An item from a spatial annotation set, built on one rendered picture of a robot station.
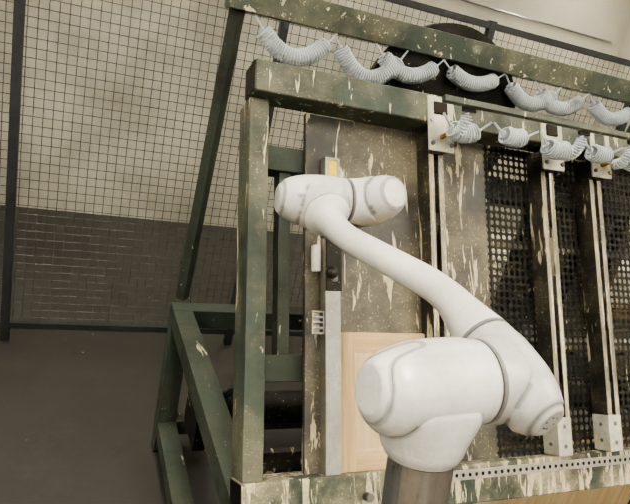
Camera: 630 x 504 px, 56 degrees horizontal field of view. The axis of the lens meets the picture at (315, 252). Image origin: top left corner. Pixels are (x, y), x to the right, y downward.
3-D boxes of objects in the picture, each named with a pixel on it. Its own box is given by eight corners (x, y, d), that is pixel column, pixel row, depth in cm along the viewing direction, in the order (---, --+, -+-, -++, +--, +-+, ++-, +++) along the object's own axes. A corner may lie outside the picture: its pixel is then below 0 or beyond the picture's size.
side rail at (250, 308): (230, 476, 167) (241, 484, 157) (239, 109, 185) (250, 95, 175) (251, 474, 169) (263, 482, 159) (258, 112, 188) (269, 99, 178)
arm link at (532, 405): (526, 312, 100) (462, 313, 94) (600, 392, 86) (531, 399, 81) (494, 368, 107) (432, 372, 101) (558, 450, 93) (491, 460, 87)
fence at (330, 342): (320, 473, 171) (325, 476, 167) (320, 160, 187) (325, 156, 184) (335, 472, 173) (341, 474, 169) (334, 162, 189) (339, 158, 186)
